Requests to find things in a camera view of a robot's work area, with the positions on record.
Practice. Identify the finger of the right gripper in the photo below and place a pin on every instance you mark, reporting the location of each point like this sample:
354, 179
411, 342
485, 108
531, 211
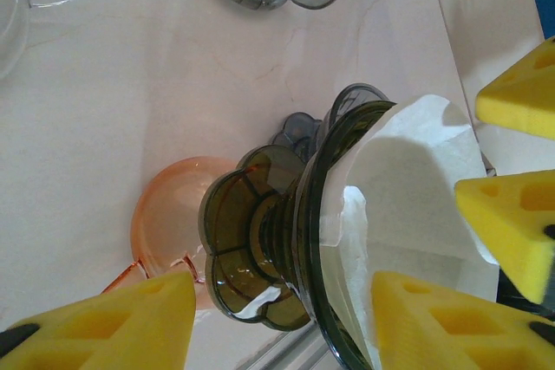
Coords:
524, 97
511, 218

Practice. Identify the clear glass server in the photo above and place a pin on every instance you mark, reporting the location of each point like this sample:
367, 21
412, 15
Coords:
13, 6

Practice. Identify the grey glass dripper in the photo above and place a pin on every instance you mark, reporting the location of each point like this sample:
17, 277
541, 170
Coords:
299, 127

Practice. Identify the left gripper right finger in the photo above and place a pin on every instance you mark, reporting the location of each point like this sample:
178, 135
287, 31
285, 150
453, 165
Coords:
455, 331

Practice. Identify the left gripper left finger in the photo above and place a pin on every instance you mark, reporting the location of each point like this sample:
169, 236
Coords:
95, 331

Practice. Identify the white paper coffee filter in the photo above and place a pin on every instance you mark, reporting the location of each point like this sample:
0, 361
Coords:
412, 196

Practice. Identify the green glass dripper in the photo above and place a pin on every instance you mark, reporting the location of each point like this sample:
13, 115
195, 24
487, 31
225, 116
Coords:
243, 222

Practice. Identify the orange glass server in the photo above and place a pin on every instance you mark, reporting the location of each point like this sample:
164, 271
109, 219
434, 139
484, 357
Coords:
173, 214

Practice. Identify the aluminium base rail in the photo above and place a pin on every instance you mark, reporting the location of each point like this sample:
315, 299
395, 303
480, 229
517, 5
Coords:
282, 355

